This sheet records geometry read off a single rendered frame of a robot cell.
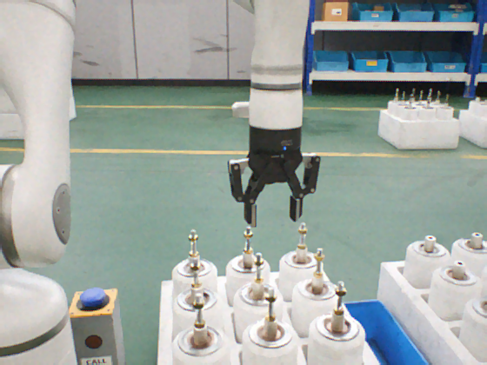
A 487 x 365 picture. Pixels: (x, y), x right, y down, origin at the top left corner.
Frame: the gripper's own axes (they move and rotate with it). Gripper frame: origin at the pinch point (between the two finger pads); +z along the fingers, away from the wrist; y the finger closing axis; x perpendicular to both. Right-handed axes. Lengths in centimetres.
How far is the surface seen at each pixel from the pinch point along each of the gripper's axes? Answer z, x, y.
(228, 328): 29.1, 12.2, -4.3
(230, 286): 25.8, 21.8, -1.2
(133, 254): 47, 83, -19
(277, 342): 21.7, -2.8, 0.2
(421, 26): -27, 362, 305
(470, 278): 22, 3, 45
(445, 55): 6, 394, 370
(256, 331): 21.8, 0.9, -2.1
